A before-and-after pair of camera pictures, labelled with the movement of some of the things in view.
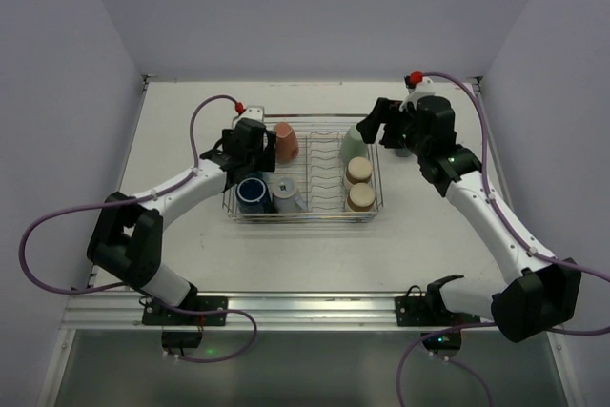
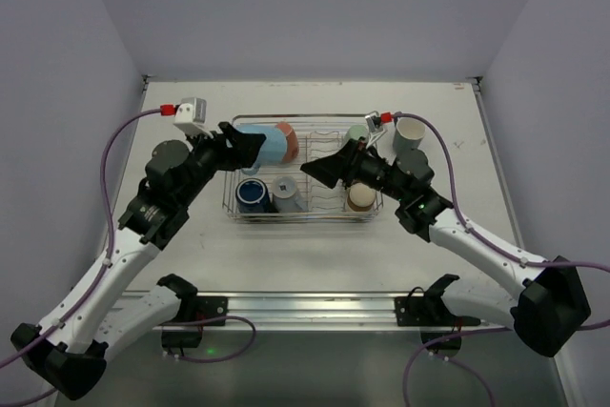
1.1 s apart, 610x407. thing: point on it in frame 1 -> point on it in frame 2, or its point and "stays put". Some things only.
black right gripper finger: (383, 111) -> (337, 166)
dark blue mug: (253, 195) stays put
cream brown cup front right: (361, 196) stays put
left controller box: (181, 338) stays put
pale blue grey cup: (286, 197) stays put
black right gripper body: (387, 122) -> (353, 164)
